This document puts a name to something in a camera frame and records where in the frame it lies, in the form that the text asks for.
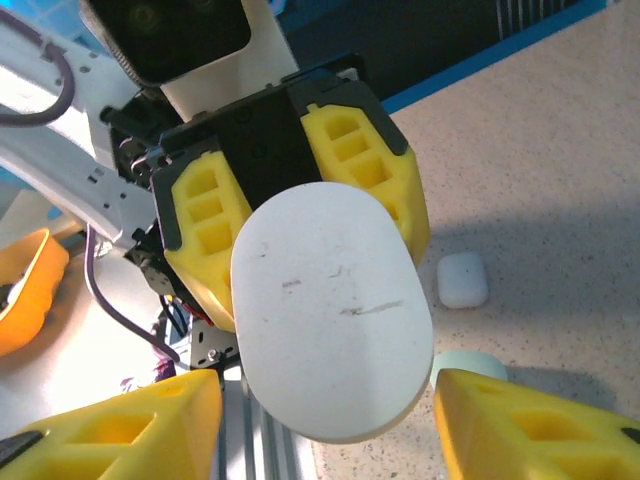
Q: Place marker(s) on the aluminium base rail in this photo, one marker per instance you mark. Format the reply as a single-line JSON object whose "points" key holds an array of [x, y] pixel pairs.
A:
{"points": [[260, 450]]}

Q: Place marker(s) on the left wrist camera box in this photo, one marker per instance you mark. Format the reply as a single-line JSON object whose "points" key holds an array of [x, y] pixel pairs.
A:
{"points": [[190, 50]]}

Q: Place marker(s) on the orange plastic container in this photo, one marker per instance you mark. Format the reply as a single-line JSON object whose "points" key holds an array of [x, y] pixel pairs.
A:
{"points": [[40, 280]]}

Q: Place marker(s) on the white earbud charging case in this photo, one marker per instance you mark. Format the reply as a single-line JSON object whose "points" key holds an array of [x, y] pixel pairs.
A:
{"points": [[330, 310], [461, 282]]}

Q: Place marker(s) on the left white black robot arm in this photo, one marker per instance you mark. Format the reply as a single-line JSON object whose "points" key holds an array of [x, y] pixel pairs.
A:
{"points": [[60, 170]]}

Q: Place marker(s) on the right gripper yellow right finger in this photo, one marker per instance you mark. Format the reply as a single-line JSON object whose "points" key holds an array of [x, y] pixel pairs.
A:
{"points": [[480, 400]]}

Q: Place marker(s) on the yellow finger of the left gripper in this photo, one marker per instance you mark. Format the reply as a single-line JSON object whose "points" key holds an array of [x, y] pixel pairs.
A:
{"points": [[370, 170], [180, 260]]}

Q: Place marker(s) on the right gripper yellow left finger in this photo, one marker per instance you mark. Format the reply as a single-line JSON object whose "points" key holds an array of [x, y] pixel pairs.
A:
{"points": [[190, 400]]}

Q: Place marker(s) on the blue edged table side rail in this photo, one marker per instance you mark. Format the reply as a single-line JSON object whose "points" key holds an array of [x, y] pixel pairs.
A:
{"points": [[500, 64]]}

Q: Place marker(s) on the mint green earbud case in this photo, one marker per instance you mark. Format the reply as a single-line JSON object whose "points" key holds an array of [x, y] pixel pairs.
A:
{"points": [[470, 362]]}

